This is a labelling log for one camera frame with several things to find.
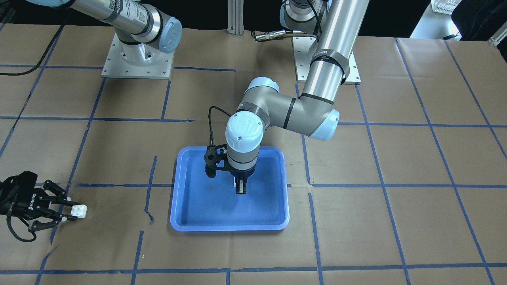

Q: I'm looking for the small white square block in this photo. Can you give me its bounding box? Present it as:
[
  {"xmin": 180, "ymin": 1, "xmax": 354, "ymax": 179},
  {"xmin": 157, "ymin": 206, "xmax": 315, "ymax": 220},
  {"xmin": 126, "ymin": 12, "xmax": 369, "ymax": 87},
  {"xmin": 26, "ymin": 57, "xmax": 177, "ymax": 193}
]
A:
[{"xmin": 70, "ymin": 204, "xmax": 88, "ymax": 219}]

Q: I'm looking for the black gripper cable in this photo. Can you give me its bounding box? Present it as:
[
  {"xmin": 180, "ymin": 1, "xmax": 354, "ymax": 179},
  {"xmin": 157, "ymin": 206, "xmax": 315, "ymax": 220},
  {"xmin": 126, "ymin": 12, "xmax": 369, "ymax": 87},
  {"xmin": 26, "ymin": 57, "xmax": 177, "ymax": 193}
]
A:
[{"xmin": 6, "ymin": 214, "xmax": 38, "ymax": 242}]

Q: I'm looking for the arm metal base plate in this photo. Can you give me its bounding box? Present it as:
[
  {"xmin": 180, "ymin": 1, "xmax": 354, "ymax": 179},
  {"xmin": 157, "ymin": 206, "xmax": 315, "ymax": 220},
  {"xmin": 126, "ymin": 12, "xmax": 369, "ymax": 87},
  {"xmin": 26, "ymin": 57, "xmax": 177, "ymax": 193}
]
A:
[
  {"xmin": 101, "ymin": 34, "xmax": 174, "ymax": 80},
  {"xmin": 292, "ymin": 36, "xmax": 361, "ymax": 84}
]

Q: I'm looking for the silver cable connector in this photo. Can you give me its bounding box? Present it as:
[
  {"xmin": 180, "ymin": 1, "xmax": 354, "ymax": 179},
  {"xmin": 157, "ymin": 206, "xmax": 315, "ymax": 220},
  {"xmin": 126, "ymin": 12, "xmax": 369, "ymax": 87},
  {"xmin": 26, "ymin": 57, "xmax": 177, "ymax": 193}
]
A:
[{"xmin": 251, "ymin": 30, "xmax": 293, "ymax": 42}]

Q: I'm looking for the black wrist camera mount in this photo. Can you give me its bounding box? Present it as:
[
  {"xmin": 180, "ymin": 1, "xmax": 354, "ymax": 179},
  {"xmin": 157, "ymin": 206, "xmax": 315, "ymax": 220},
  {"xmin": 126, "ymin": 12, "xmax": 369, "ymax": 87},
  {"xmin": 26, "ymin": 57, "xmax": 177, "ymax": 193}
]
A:
[{"xmin": 204, "ymin": 144, "xmax": 229, "ymax": 179}]

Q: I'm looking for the blue plastic tray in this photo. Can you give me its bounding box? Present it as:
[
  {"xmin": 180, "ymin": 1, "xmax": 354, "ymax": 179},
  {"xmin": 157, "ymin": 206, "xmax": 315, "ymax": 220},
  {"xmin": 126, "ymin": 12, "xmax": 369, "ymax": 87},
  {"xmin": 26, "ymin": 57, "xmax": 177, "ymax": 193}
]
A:
[{"xmin": 170, "ymin": 146, "xmax": 290, "ymax": 232}]

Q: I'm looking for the black camera cable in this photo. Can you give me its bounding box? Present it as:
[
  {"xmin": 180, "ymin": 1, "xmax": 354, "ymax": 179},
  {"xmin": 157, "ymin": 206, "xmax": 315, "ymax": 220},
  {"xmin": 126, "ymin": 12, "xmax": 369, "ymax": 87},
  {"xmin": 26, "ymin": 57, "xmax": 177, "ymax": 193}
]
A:
[{"xmin": 208, "ymin": 106, "xmax": 233, "ymax": 148}]

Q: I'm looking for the white basket in background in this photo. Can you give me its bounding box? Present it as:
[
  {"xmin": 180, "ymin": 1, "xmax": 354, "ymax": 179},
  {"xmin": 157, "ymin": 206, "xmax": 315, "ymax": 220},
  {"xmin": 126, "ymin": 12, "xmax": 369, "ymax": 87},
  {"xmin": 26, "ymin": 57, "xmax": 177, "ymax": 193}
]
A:
[{"xmin": 430, "ymin": 0, "xmax": 461, "ymax": 15}]

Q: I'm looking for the aluminium extrusion post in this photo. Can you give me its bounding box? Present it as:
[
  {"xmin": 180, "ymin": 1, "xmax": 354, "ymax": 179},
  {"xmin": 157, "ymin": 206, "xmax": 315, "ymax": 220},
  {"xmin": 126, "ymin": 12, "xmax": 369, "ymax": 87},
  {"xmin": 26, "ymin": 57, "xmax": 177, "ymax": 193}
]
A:
[{"xmin": 227, "ymin": 0, "xmax": 244, "ymax": 37}]

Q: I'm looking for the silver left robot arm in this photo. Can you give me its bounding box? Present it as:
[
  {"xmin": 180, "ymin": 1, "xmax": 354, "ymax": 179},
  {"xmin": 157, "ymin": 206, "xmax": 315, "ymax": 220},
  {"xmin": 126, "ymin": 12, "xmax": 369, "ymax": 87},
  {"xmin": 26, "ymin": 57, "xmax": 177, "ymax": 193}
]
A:
[{"xmin": 224, "ymin": 0, "xmax": 369, "ymax": 194}]

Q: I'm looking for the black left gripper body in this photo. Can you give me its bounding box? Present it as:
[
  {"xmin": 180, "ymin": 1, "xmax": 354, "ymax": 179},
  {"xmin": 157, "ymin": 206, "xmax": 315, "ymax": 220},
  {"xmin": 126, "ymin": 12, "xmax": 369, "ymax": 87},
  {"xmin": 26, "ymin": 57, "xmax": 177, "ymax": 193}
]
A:
[{"xmin": 229, "ymin": 166, "xmax": 255, "ymax": 183}]

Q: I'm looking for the black cable on table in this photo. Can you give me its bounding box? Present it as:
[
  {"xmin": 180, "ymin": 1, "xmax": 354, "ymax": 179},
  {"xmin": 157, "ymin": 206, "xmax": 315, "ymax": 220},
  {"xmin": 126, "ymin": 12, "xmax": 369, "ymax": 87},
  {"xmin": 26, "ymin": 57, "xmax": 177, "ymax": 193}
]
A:
[{"xmin": 0, "ymin": 12, "xmax": 72, "ymax": 76}]

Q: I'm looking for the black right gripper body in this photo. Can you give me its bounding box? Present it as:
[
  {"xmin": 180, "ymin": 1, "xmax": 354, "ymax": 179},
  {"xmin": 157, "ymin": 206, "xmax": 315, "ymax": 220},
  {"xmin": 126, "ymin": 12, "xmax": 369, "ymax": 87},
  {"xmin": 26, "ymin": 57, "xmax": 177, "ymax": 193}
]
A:
[{"xmin": 0, "ymin": 171, "xmax": 44, "ymax": 221}]

